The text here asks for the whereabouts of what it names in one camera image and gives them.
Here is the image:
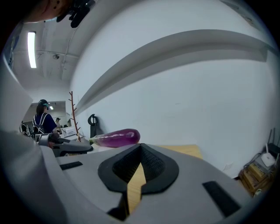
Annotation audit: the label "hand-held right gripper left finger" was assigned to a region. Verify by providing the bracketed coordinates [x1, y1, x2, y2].
[56, 143, 142, 221]

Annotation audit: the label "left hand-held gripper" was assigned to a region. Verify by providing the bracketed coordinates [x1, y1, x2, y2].
[35, 132, 94, 158]

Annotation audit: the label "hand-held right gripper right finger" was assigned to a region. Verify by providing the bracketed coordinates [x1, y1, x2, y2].
[128, 143, 250, 224]

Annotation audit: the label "purple eggplant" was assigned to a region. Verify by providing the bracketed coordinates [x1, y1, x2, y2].
[89, 128, 141, 148]

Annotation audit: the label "white box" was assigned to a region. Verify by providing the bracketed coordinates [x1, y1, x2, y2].
[62, 127, 77, 138]

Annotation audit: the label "black office chair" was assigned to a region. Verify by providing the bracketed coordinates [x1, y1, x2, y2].
[87, 113, 104, 139]

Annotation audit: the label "wooden coat rack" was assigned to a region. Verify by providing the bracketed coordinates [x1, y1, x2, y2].
[68, 91, 84, 143]

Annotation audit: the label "cardboard boxes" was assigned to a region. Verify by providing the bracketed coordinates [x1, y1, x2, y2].
[239, 162, 274, 196]

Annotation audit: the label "white router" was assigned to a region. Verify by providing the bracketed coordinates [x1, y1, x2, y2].
[261, 143, 280, 168]

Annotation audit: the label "long ceiling light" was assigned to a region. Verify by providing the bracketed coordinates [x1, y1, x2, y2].
[27, 31, 37, 69]

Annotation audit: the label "person's face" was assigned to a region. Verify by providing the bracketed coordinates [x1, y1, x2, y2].
[23, 0, 73, 24]

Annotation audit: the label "long white wall shelf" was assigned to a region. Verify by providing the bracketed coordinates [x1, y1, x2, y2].
[75, 29, 279, 117]

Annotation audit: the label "black head-worn camera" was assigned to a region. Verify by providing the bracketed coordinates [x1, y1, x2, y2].
[56, 0, 96, 29]

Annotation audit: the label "paper wall notice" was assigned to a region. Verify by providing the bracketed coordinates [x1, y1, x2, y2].
[220, 0, 262, 30]

